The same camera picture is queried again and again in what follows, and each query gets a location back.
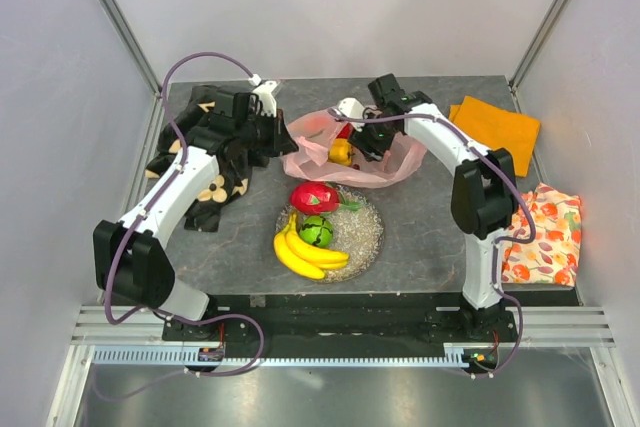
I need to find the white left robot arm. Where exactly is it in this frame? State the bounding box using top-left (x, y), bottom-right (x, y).
top-left (93, 81), bottom-right (298, 340)

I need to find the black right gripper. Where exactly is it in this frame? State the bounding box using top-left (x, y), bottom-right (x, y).
top-left (349, 108), bottom-right (400, 163)

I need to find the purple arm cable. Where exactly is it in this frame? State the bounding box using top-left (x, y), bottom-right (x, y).
top-left (91, 50), bottom-right (266, 401)
top-left (327, 106), bottom-right (539, 379)

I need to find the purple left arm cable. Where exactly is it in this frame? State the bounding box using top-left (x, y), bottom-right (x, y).
top-left (91, 50), bottom-right (266, 401)

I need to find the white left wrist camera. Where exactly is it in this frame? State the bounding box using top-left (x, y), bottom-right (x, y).
top-left (253, 80), bottom-right (281, 117)

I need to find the green fake watermelon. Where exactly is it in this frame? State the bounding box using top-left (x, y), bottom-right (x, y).
top-left (298, 215), bottom-right (334, 248)

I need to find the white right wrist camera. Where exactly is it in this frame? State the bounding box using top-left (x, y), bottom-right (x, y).
top-left (336, 97), bottom-right (365, 124)

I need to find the floral patterned cloth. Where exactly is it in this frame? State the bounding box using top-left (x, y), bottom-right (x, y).
top-left (502, 183), bottom-right (582, 288)

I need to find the pink plastic bag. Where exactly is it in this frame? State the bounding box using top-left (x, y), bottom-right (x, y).
top-left (281, 110), bottom-right (426, 189)

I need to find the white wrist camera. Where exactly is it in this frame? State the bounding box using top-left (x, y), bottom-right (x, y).
top-left (253, 80), bottom-right (281, 117)
top-left (336, 97), bottom-right (365, 124)

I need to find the black flower patterned cloth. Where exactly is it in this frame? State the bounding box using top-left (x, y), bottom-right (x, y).
top-left (145, 84), bottom-right (270, 232)

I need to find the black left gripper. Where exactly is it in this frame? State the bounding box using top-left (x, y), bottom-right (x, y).
top-left (236, 108), bottom-right (299, 159)

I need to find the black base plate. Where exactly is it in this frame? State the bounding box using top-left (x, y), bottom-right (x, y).
top-left (162, 291), bottom-right (519, 348)

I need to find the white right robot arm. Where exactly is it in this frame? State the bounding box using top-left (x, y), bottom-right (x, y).
top-left (337, 74), bottom-right (518, 341)

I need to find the red fake apple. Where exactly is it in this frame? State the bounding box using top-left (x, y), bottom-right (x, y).
top-left (337, 123), bottom-right (353, 139)

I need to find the grey slotted cable duct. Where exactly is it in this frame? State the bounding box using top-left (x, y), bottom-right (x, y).
top-left (92, 345), bottom-right (469, 368)

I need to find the yellow fake bell pepper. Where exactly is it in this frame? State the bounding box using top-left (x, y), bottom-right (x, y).
top-left (328, 138), bottom-right (354, 167)

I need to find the yellow fake banana bunch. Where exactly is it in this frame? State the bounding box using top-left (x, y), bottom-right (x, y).
top-left (273, 212), bottom-right (349, 281)

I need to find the speckled round plate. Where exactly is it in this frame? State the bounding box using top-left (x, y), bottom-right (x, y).
top-left (275, 183), bottom-right (384, 283)

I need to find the red fake dragon fruit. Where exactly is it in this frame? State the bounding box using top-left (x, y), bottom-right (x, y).
top-left (289, 181), bottom-right (362, 215)

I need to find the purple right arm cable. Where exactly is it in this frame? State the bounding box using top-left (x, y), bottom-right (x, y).
top-left (327, 106), bottom-right (539, 379)

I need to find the orange folded cloth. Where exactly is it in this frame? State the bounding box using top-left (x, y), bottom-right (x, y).
top-left (449, 96), bottom-right (541, 178)

